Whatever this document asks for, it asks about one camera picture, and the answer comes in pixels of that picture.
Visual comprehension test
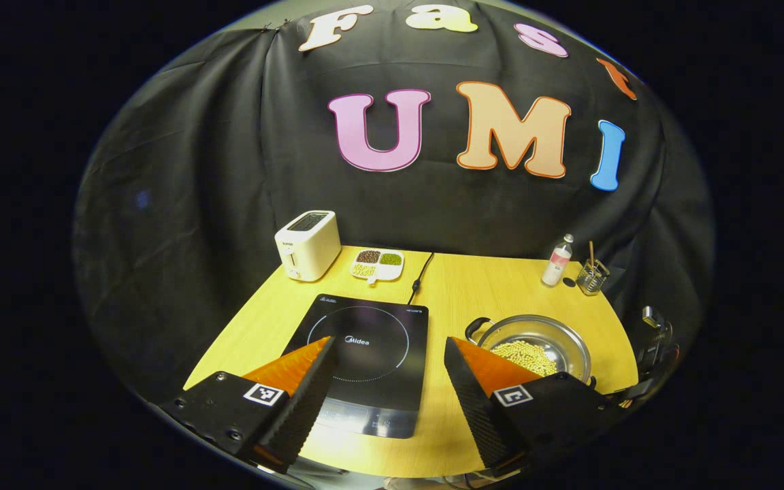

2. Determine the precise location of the white divided bean dish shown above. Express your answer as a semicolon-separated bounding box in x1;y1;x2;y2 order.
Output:
351;248;405;284

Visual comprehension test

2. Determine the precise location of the heap of yellow soybeans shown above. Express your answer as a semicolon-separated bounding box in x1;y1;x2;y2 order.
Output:
491;340;559;377

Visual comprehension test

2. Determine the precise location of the black backdrop cloth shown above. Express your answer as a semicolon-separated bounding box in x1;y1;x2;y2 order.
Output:
72;0;716;409

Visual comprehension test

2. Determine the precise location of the white toaster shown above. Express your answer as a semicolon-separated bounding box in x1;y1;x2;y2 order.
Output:
274;210;342;282

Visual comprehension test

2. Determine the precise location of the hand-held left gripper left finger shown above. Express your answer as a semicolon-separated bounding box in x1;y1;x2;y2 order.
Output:
159;336;338;475

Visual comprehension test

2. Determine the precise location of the wire mesh holder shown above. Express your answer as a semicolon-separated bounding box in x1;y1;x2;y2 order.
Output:
576;259;610;296

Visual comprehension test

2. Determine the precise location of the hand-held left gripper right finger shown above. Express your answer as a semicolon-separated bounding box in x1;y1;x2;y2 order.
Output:
444;336;627;478

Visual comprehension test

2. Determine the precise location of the black induction cooktop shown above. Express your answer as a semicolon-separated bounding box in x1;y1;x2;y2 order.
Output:
282;294;429;440

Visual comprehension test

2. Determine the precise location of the black power cable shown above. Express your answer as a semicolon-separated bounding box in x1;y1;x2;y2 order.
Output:
408;252;435;306

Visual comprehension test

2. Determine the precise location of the clear bottle with pink label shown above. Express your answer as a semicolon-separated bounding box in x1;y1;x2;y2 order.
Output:
542;233;575;287

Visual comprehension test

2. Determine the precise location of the stainless steel pot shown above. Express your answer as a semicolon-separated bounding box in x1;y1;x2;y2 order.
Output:
464;314;598;389

